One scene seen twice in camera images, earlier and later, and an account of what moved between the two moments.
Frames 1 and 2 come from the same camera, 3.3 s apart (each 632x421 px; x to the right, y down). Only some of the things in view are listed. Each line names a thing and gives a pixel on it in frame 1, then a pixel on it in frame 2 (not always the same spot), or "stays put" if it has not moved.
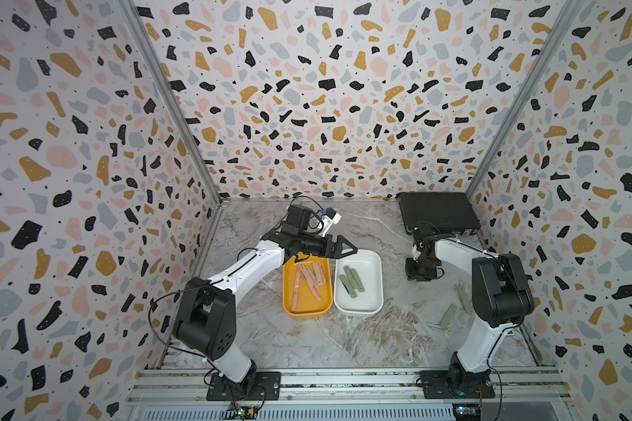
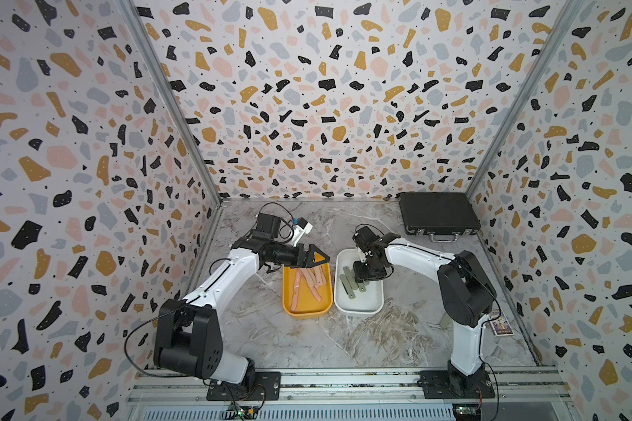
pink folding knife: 312,276 stays put
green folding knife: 349,276 stays put
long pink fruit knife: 296,288 stays put
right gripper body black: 417,270 → 363,271
